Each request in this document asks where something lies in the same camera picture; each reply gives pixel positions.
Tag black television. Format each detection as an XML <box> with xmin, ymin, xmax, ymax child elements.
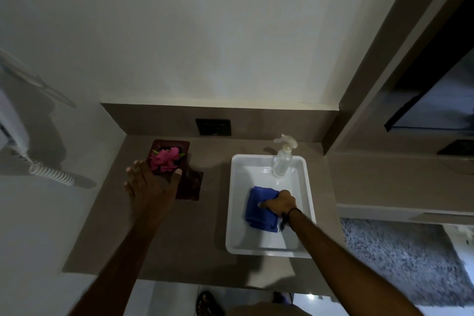
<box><xmin>384</xmin><ymin>47</ymin><xmax>474</xmax><ymax>133</ymax></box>

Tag clear spray bottle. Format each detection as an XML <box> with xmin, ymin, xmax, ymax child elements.
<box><xmin>271</xmin><ymin>134</ymin><xmax>299</xmax><ymax>179</ymax></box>

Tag blue cleaning cloth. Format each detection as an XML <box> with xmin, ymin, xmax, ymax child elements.
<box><xmin>244</xmin><ymin>186</ymin><xmax>282</xmax><ymax>234</ymax></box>

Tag white coiled cord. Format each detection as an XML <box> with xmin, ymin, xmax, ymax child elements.
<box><xmin>11</xmin><ymin>147</ymin><xmax>77</xmax><ymax>187</ymax></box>

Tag person's sandal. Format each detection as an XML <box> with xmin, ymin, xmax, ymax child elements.
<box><xmin>272</xmin><ymin>291</ymin><xmax>295</xmax><ymax>305</ymax></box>
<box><xmin>195</xmin><ymin>290</ymin><xmax>226</xmax><ymax>316</ymax></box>

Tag grey shaggy rug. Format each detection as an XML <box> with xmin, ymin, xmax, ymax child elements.
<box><xmin>339</xmin><ymin>217</ymin><xmax>474</xmax><ymax>307</ymax></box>

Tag person's left forearm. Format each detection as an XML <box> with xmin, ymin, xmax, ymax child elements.
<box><xmin>68</xmin><ymin>214</ymin><xmax>175</xmax><ymax>316</ymax></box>

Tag person's left sandal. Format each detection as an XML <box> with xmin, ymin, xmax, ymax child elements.
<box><xmin>195</xmin><ymin>290</ymin><xmax>226</xmax><ymax>316</ymax></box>

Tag white plastic tray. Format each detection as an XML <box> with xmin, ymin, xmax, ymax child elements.
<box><xmin>225</xmin><ymin>154</ymin><xmax>317</xmax><ymax>259</ymax></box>

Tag white wall-mounted hair dryer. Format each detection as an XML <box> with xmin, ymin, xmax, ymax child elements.
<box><xmin>0</xmin><ymin>47</ymin><xmax>79</xmax><ymax>159</ymax></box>

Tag person's tan shorts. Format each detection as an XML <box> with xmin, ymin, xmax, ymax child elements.
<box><xmin>225</xmin><ymin>301</ymin><xmax>309</xmax><ymax>316</ymax></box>

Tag black wrist band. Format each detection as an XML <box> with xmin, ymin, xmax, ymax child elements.
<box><xmin>278</xmin><ymin>207</ymin><xmax>303</xmax><ymax>234</ymax></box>

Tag brown wooden wall panel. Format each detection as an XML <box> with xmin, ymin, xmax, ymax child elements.
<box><xmin>321</xmin><ymin>0</ymin><xmax>474</xmax><ymax>155</ymax></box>

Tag person's right forearm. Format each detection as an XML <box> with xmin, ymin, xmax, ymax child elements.
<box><xmin>285</xmin><ymin>208</ymin><xmax>424</xmax><ymax>316</ymax></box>

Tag person's right sandal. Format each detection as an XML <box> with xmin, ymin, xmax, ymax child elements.
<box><xmin>272</xmin><ymin>291</ymin><xmax>295</xmax><ymax>305</ymax></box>

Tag person's right hand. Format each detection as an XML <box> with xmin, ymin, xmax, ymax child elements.
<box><xmin>258</xmin><ymin>190</ymin><xmax>297</xmax><ymax>217</ymax></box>

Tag person's left hand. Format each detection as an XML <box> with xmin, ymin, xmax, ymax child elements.
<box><xmin>124</xmin><ymin>160</ymin><xmax>183</xmax><ymax>230</ymax></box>

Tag dark red pot pink flowers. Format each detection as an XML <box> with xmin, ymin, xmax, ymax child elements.
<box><xmin>148</xmin><ymin>139</ymin><xmax>191</xmax><ymax>178</ymax></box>

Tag black wall socket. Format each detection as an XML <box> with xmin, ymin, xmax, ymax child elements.
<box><xmin>196</xmin><ymin>118</ymin><xmax>232</xmax><ymax>137</ymax></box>

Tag dark red square saucer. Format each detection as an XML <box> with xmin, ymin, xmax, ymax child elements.
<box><xmin>175</xmin><ymin>167</ymin><xmax>204</xmax><ymax>202</ymax></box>

